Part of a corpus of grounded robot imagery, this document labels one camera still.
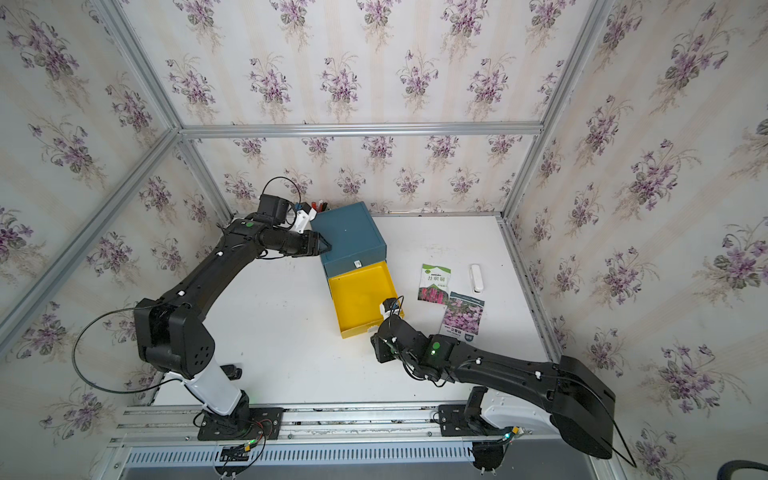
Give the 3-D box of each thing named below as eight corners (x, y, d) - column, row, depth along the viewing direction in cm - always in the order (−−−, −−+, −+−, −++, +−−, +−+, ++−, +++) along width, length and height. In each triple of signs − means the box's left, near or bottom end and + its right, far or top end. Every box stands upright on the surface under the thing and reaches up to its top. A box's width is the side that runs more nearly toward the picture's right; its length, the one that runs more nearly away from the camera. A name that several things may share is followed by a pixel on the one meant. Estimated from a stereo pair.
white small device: (473, 293, 99) (475, 288, 97) (467, 268, 106) (469, 263, 104) (483, 293, 99) (486, 288, 97) (477, 268, 106) (479, 263, 104)
